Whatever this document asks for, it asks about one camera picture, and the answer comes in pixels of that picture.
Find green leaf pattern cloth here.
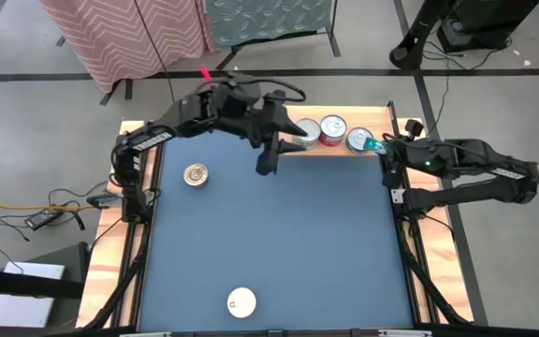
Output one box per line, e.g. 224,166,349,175
203,0,335,49

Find black left wrist camera cable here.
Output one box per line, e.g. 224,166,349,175
231,74,308,103

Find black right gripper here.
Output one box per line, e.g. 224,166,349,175
360,135,444,189

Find black pole stand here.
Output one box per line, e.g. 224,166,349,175
388,0,453,71

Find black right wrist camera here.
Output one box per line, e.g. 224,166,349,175
404,118,426,139

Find white panel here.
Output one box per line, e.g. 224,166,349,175
0,260,66,329

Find thin black cable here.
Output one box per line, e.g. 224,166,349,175
133,0,177,103

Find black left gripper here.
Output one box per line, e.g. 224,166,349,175
212,90,309,177

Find black power adapter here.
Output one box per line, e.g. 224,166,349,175
24,209,65,231

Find yellow cable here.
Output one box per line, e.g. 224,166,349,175
0,196,95,212

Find pink chevron cloth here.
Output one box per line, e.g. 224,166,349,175
38,0,215,95

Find salmon can with gold lid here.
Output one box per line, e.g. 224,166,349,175
182,162,211,189

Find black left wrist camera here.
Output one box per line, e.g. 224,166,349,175
220,80,262,113

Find black equipment box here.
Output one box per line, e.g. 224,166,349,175
437,0,539,53

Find black cloth rack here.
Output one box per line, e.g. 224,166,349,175
99,78,135,107
215,0,342,71

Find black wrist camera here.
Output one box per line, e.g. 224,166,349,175
404,118,426,139
220,80,262,113

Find blue table mat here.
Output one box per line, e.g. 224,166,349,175
137,128,415,330

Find wooden shelf with black legs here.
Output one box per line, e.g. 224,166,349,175
280,100,401,158

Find black table frame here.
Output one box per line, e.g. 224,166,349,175
75,100,490,337

